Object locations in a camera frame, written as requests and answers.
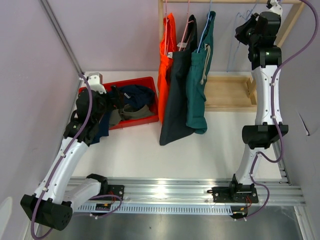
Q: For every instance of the red plastic tray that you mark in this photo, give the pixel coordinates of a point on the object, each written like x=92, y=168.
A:
x=143, y=81

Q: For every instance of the blue hanger of navy shorts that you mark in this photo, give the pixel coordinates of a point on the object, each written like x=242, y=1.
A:
x=240, y=18

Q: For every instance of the wooden clothes rack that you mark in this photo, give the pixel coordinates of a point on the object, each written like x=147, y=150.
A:
x=236, y=91

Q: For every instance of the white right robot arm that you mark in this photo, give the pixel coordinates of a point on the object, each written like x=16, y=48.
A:
x=268, y=127

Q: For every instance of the teal green shorts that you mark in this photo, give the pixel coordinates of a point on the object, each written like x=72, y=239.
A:
x=196, y=82

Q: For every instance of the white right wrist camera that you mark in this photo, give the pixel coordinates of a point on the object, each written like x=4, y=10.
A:
x=275, y=7

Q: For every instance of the pink hanger of grey shorts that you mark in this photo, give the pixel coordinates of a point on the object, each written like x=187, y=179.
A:
x=185, y=37

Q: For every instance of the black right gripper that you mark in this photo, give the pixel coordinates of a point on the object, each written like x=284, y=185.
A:
x=241, y=30

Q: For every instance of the slotted grey cable duct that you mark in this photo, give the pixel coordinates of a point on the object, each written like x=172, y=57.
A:
x=176, y=209

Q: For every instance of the pink hanger of orange shorts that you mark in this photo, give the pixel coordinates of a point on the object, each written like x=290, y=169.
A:
x=169, y=33

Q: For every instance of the dark grey shorts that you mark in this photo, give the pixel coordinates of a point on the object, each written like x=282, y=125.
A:
x=174, y=125

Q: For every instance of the aluminium mounting rail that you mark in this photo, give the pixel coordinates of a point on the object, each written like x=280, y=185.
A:
x=194, y=191

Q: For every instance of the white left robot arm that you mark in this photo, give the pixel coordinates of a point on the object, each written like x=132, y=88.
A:
x=50, y=205

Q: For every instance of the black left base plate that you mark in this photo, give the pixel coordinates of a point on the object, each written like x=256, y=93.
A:
x=113, y=189

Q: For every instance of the light blue wire hanger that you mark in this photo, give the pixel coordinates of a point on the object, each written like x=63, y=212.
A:
x=252, y=7

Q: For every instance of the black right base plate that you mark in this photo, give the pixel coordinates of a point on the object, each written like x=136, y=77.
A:
x=229, y=194

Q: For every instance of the olive green shorts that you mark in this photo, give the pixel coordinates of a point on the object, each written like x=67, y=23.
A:
x=127, y=113

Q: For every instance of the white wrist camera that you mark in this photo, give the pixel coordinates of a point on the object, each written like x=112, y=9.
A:
x=95, y=83
x=275, y=7

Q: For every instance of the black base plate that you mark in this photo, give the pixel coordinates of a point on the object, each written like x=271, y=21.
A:
x=229, y=194
x=113, y=189

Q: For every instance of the orange shorts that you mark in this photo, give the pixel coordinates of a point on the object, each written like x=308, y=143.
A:
x=163, y=82

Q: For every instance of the navy blue shorts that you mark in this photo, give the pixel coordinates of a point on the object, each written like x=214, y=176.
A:
x=135, y=95

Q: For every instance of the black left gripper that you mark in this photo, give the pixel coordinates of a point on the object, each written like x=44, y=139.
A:
x=116, y=103

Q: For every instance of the blue hanger of teal shorts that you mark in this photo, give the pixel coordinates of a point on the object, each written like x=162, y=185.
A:
x=209, y=20

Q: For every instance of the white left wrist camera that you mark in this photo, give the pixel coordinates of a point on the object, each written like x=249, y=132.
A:
x=95, y=83

